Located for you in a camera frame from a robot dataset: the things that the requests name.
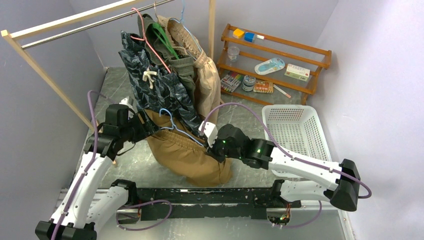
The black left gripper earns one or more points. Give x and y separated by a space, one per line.
147 128

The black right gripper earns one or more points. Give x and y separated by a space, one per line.
212 152

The light blue wire hanger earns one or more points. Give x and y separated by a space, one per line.
174 126

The tan brown shorts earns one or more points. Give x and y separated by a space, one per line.
183 156

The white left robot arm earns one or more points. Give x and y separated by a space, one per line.
77 218

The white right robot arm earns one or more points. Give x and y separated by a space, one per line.
333 182

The dark leaf-print shorts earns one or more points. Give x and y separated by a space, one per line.
154 87

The beige shorts with white stripe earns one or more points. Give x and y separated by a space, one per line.
208 84

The olive green shorts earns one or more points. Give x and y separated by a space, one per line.
183 67

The green hanger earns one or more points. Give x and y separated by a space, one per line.
161 35

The blue hanger at right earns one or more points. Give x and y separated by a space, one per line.
181 21

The marker pen set pack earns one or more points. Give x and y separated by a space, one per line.
231 81

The orange snack packet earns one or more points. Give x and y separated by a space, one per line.
264 87

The white plastic basket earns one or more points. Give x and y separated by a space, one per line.
297 128

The white pen with red tip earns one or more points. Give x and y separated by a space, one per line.
282 91

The orange wooden shelf rack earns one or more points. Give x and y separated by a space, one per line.
266 47

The clear plastic cup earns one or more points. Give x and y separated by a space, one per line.
233 53

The white green box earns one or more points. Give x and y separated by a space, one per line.
297 72

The blue block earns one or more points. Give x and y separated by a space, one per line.
249 37

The yellow block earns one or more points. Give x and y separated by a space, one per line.
238 33

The metal hanging rod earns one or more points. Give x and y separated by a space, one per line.
75 19

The wooden clothes rack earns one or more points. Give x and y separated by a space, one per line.
12 38

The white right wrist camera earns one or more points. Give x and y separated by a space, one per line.
210 131

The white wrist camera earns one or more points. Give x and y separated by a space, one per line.
210 131
129 102

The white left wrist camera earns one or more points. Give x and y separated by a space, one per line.
129 102

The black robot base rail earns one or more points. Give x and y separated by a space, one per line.
179 203

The pink wire hanger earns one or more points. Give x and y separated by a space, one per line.
145 39

